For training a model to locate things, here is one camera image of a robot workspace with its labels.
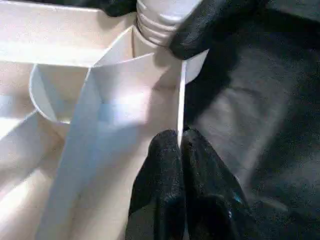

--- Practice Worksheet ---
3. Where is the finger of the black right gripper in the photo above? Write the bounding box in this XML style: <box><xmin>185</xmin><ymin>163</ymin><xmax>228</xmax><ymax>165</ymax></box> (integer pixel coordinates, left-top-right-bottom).
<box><xmin>102</xmin><ymin>0</ymin><xmax>138</xmax><ymax>18</ymax></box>
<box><xmin>168</xmin><ymin>0</ymin><xmax>253</xmax><ymax>61</ymax></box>

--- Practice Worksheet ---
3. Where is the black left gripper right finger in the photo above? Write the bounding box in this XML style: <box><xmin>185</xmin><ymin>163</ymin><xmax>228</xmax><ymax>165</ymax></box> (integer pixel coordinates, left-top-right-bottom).
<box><xmin>181</xmin><ymin>127</ymin><xmax>263</xmax><ymax>240</ymax></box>

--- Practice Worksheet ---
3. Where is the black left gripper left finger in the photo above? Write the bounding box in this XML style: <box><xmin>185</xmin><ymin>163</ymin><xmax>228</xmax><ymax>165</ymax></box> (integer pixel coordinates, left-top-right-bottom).
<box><xmin>123</xmin><ymin>129</ymin><xmax>188</xmax><ymax>240</ymax></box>

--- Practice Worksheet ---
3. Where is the white plastic table leg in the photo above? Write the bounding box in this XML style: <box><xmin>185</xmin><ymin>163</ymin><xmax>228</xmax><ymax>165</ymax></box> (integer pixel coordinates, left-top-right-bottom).
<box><xmin>135</xmin><ymin>0</ymin><xmax>201</xmax><ymax>49</ymax></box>

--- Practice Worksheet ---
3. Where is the white plastic table top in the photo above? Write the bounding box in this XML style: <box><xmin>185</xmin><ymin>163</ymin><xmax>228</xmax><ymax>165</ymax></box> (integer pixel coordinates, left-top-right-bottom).
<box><xmin>0</xmin><ymin>0</ymin><xmax>211</xmax><ymax>240</ymax></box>

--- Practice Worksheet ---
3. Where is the black mat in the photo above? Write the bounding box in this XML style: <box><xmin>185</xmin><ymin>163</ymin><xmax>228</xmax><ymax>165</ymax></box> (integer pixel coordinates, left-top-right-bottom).
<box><xmin>184</xmin><ymin>0</ymin><xmax>320</xmax><ymax>240</ymax></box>

